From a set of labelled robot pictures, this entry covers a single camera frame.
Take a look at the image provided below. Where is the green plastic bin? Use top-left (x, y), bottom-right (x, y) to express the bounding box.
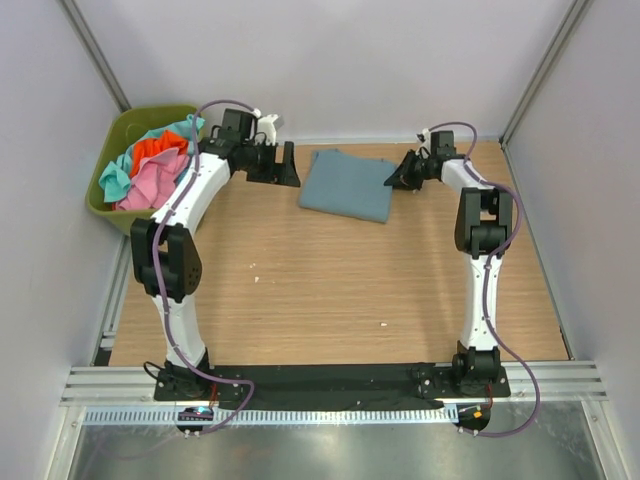
top-left (85, 104), bottom-right (205, 235)

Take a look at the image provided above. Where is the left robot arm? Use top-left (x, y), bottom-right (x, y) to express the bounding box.
top-left (130, 109), bottom-right (301, 401)

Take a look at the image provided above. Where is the aluminium frame rail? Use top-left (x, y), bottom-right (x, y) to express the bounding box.
top-left (60, 361), bottom-right (608, 406)

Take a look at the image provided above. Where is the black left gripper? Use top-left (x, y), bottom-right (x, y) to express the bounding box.
top-left (241, 139), bottom-right (300, 187)

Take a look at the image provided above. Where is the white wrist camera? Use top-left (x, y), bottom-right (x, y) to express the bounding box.
top-left (255, 114), bottom-right (284, 146)
top-left (416, 128), bottom-right (431, 158)

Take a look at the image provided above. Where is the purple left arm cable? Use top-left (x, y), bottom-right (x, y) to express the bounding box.
top-left (152, 99), bottom-right (264, 436)

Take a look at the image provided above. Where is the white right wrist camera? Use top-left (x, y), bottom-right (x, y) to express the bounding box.
top-left (416, 128), bottom-right (431, 158)

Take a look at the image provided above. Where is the orange t shirt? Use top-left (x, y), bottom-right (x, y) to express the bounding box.
top-left (129, 130), bottom-right (189, 178)

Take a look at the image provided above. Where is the white slotted cable duct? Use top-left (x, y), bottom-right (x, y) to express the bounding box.
top-left (83, 405), bottom-right (458, 427)

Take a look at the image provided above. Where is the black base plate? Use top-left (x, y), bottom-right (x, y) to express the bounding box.
top-left (154, 363), bottom-right (511, 412)

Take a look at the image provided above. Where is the blue-grey t shirt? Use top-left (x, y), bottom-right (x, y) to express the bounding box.
top-left (298, 149), bottom-right (396, 224)

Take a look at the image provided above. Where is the teal t shirt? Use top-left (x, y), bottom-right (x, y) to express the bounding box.
top-left (98, 114), bottom-right (205, 210)

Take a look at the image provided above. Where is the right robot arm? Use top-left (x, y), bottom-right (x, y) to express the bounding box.
top-left (384, 129), bottom-right (513, 396)

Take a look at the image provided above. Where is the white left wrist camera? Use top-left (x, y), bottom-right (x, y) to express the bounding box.
top-left (255, 114), bottom-right (284, 146)

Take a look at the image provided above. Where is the pink t shirt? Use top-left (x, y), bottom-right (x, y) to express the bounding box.
top-left (114, 148), bottom-right (190, 211)

